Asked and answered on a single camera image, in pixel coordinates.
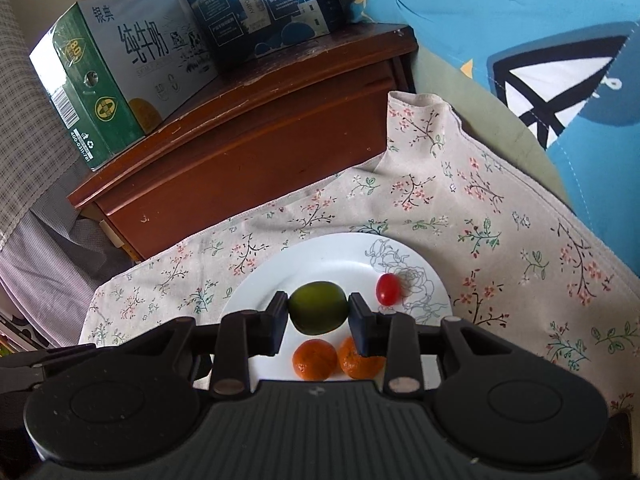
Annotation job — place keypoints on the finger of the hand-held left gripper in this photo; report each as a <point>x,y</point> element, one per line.
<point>35,367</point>

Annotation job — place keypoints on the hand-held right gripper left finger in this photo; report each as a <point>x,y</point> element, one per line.
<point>277,322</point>

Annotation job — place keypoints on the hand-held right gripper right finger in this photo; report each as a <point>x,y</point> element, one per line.
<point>361,325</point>

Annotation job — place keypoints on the dark green jujube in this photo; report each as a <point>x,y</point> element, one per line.
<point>319,308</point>

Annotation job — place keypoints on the red cherry tomato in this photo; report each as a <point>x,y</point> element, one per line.
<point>388,288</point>

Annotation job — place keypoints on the white plate with rose print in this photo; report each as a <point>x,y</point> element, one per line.
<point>320,260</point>

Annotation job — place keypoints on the black and white patterned object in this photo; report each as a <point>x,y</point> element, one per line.
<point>20,321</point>

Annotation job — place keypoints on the lilac gingham cloth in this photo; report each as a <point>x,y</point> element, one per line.
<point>55,280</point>

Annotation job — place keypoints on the floral tablecloth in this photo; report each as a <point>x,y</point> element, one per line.
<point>450,220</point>

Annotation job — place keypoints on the brown wooden nightstand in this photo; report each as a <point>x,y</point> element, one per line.
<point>240,150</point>

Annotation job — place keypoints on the beige checked cloth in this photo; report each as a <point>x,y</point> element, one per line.
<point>30,150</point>

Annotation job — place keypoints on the grey-green cushion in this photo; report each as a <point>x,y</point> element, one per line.
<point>465,125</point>

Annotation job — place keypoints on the green milk carton box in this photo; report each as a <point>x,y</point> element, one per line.
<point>130,60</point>

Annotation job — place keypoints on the dark blue carton box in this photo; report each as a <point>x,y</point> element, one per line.
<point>265,5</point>

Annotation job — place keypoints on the blue shark pillow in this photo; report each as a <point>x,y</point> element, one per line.
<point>525,35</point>

